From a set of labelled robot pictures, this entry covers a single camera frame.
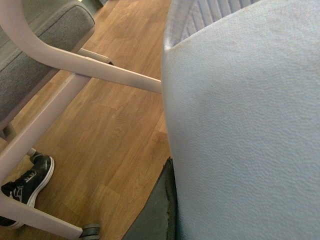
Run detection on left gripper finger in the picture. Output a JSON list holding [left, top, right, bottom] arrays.
[[123, 157, 177, 240]]

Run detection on light blue slipper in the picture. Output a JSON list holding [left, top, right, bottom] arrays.
[[161, 0, 320, 240]]

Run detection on grey caster wheel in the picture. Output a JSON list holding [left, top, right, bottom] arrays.
[[80, 223, 100, 240]]

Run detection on black white sneaker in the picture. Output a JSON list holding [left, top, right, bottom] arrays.
[[0, 151, 55, 231]]

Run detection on grey upholstered chair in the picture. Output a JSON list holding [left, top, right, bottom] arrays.
[[0, 0, 163, 240]]

